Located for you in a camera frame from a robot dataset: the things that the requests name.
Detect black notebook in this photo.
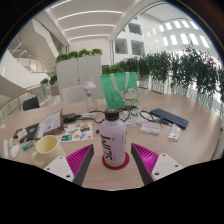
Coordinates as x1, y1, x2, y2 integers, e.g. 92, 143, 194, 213
18, 123, 40, 143

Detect white plastic packet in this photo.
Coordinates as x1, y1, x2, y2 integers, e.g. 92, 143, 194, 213
167, 123, 182, 141

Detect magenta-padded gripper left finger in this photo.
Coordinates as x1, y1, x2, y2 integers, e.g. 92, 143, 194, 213
43, 143, 95, 187

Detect pale yellow mug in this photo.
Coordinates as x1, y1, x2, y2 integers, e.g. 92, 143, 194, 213
31, 134, 67, 169

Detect dark blue keyboard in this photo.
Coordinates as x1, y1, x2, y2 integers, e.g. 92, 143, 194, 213
149, 107, 190, 130

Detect small blue-green marker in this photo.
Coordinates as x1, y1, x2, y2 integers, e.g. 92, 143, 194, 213
21, 140, 35, 151

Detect clear water bottle, white lid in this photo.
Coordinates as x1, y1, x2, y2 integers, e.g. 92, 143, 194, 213
82, 77, 98, 113

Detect tangle of black cables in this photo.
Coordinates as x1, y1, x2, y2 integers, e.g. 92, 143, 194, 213
89, 106, 164, 128

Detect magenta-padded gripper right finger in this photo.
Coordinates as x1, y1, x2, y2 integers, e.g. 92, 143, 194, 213
130, 142, 184, 186

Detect white chair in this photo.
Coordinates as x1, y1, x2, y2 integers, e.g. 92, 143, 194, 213
61, 84, 87, 104

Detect white cabinet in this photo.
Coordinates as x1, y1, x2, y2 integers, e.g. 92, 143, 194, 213
55, 54, 104, 101

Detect small red and black box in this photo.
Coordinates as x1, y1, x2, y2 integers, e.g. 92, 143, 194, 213
13, 127, 23, 139

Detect green plants atop cabinet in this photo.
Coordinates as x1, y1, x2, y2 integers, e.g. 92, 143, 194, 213
55, 48, 103, 64

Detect row of green hedge plants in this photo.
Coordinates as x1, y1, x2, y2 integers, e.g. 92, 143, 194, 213
103, 46, 224, 101

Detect black chair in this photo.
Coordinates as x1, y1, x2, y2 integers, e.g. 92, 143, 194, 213
22, 96, 41, 112

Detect black power adapter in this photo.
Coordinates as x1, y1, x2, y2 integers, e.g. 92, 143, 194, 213
62, 112, 82, 124

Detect purple drink bottle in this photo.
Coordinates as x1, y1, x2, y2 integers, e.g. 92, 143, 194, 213
98, 108, 128, 168

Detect colourful sticker sheet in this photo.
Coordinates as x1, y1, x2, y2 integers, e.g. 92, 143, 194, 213
57, 121, 94, 143

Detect green tote bag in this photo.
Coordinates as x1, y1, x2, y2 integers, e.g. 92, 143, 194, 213
100, 71, 140, 110

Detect potted green plants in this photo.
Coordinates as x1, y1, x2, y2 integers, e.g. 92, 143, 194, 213
39, 74, 58, 86

